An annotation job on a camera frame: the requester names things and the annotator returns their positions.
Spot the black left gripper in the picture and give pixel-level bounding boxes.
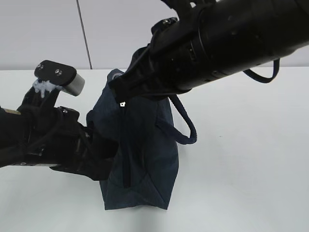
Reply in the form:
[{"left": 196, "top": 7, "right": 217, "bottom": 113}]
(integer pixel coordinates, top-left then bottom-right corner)
[{"left": 16, "top": 87, "right": 119, "bottom": 181}]

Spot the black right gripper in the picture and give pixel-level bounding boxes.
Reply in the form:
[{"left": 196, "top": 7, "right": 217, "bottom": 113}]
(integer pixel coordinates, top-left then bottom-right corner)
[{"left": 108, "top": 16, "right": 217, "bottom": 103}]

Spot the dark blue lunch bag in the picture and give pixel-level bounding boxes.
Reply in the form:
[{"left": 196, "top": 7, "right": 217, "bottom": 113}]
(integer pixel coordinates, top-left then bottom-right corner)
[{"left": 86, "top": 45, "right": 198, "bottom": 211}]

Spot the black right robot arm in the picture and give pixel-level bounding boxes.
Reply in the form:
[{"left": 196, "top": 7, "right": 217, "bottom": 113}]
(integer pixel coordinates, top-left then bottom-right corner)
[{"left": 109, "top": 0, "right": 309, "bottom": 102}]

